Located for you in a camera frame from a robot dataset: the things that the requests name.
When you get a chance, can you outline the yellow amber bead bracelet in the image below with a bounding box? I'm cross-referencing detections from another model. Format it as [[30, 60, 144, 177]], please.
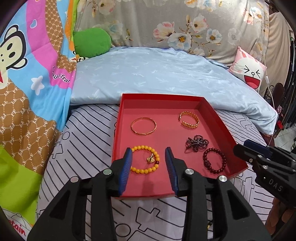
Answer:
[[129, 145, 161, 175]]

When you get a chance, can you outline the dark red bead bracelet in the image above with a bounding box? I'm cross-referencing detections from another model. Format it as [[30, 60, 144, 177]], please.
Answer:
[[202, 147, 227, 174]]

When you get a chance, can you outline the dark garnet multi-strand bracelet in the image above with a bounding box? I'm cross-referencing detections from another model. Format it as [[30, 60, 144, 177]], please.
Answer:
[[184, 134, 210, 153]]

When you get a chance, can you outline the person's right hand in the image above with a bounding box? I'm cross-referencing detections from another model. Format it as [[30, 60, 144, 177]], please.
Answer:
[[265, 197, 295, 235]]

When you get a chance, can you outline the wide gold cuff bangle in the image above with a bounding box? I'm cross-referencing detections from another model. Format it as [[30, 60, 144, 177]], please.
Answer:
[[179, 111, 200, 129]]

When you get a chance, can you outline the thin gold bangle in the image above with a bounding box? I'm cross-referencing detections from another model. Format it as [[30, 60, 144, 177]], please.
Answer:
[[130, 117, 157, 136]]

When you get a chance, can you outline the grey striped bed cover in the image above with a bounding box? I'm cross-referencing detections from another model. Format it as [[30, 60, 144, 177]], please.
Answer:
[[28, 104, 271, 240]]

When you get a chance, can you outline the red shallow tray box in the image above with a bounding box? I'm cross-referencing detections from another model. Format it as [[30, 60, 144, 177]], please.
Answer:
[[112, 93, 247, 198]]

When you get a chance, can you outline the white pink bunny cushion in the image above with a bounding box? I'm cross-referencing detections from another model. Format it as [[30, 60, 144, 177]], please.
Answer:
[[228, 46, 267, 92]]

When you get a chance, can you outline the light blue pillow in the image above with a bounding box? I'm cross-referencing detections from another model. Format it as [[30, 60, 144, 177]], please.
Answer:
[[70, 47, 278, 135]]

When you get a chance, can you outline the grey floral pillow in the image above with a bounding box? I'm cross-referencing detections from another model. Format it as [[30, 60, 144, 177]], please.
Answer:
[[75, 1, 269, 65]]

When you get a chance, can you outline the green plush cushion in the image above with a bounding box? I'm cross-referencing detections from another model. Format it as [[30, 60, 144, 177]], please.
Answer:
[[73, 28, 111, 58]]

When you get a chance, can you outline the colourful monkey cartoon blanket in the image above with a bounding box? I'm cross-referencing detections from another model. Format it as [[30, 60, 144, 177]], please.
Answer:
[[1, 1, 77, 240]]

